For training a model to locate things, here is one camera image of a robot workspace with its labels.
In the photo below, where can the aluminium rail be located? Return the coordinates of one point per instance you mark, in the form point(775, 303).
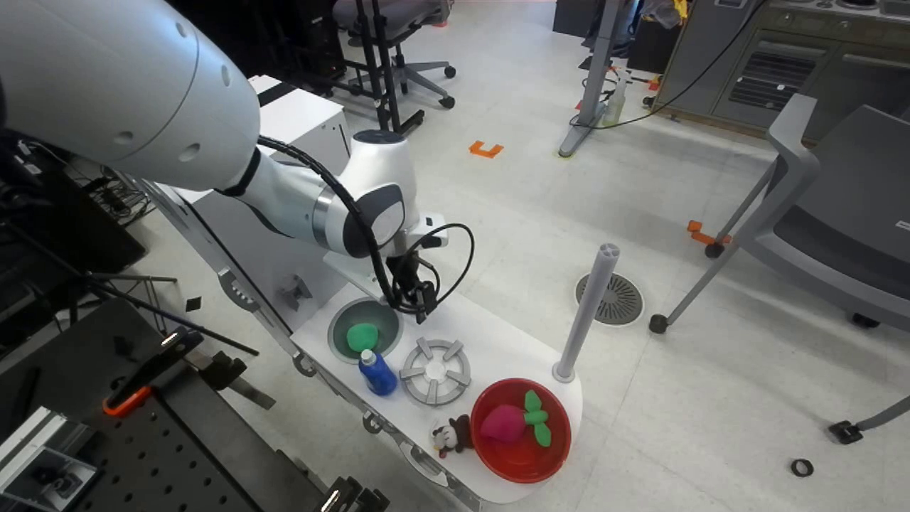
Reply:
point(35, 455)

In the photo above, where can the blue bottle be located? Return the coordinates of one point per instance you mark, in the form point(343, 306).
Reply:
point(378, 375)

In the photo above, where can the grey toy kitchen pole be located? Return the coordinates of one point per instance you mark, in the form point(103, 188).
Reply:
point(589, 306)

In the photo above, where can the white toy kitchen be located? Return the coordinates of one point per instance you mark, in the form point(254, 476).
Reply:
point(483, 341)

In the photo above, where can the green plush toy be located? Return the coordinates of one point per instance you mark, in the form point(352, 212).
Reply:
point(362, 338)

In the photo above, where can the black rolling stand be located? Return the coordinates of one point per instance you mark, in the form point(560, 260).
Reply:
point(384, 78)

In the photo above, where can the grey toy burner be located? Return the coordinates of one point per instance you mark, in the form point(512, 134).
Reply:
point(435, 372)

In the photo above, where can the black and orange clamp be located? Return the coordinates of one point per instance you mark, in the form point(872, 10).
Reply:
point(149, 370)

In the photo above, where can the spray bottle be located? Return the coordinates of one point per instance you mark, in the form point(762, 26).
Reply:
point(616, 105)

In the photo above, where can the grey cabinet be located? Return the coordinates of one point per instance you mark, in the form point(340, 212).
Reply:
point(782, 64)

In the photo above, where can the grey chair leg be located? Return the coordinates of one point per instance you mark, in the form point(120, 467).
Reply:
point(878, 418)

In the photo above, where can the red bowl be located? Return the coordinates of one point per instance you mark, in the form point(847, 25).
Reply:
point(522, 462)

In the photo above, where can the plush mouse toy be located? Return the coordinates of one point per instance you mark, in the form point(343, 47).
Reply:
point(455, 434)

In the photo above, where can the office chair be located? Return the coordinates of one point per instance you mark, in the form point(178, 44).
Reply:
point(398, 21)

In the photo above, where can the round floor vent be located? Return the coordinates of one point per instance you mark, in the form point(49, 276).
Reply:
point(622, 302)

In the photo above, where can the grey chair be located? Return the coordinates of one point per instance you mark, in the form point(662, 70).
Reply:
point(839, 227)

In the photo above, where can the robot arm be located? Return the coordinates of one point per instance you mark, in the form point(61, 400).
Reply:
point(128, 92)

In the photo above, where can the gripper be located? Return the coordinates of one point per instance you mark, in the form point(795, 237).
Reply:
point(404, 274)

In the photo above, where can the pink plush radish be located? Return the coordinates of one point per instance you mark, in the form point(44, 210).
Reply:
point(505, 424)

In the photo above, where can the toy kitchen sink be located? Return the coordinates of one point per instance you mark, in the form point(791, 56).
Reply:
point(380, 320)

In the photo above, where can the grey desk leg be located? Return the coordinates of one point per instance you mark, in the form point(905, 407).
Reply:
point(596, 78)

